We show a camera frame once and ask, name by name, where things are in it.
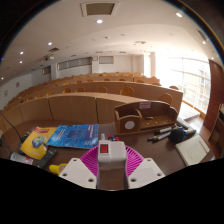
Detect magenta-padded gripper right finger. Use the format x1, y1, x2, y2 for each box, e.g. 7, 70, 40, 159
123, 145, 166, 190

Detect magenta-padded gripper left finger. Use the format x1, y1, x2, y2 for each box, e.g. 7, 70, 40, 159
58, 144, 102, 190

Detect white charger block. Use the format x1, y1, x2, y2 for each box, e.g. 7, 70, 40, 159
96, 139, 128, 172

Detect blue printed booklet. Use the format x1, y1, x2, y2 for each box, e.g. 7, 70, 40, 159
46, 123, 100, 149

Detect black marker pen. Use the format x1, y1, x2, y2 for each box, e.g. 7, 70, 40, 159
153, 125, 178, 135
147, 132, 172, 143

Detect black remote control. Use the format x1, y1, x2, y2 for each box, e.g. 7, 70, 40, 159
36, 147, 58, 169

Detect black handheld microphone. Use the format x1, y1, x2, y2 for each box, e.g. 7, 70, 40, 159
168, 127, 198, 144

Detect wooden desk organizer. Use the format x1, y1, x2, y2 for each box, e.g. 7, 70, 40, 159
113, 100, 179, 135

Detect wooden auditorium seat rows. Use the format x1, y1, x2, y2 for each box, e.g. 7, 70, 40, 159
0, 71, 184, 134

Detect white open notebook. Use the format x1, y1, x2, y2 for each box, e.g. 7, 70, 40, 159
175, 134, 212, 167

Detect yellow booklet with globe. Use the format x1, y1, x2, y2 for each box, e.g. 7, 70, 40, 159
19, 126, 58, 160

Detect clear plastic bag red print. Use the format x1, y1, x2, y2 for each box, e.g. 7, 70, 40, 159
9, 152, 34, 166

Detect black gooseneck microphone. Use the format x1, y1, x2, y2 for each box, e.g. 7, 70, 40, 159
0, 111, 32, 145

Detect large bright window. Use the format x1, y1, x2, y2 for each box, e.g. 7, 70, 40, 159
156, 56, 212, 114

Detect wooden side cabinet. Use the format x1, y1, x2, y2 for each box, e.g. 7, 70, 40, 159
203, 59, 224, 159

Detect round ceiling lights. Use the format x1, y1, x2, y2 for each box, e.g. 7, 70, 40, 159
18, 12, 208, 64

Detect square ceiling vent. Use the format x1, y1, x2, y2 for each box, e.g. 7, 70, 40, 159
79, 1, 120, 18

